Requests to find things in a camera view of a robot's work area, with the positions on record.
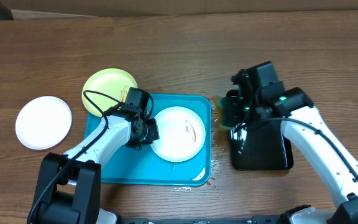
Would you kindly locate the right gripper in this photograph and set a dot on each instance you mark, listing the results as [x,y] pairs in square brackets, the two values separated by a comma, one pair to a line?
[239,119]

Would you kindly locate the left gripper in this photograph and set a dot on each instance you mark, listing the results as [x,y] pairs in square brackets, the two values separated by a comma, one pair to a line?
[154,134]

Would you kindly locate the green yellow sponge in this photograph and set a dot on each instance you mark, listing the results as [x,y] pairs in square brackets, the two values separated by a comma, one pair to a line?
[227,113]

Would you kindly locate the white plate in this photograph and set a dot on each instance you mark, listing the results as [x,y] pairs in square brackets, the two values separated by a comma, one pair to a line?
[181,134]
[43,122]

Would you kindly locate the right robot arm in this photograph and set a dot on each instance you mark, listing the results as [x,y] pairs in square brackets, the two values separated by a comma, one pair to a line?
[266,120]

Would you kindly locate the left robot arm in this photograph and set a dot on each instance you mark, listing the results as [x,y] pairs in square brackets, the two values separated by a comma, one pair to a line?
[69,185]

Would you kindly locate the black plastic tray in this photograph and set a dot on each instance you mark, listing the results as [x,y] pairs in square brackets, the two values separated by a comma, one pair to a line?
[260,147]

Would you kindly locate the blue plastic tray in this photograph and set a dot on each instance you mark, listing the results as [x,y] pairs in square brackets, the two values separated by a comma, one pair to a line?
[144,167]

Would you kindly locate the yellow-green plate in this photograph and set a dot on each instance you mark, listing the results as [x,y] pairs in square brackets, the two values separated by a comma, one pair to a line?
[113,82]

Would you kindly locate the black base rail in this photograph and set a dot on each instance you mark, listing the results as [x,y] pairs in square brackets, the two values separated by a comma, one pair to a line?
[263,219]

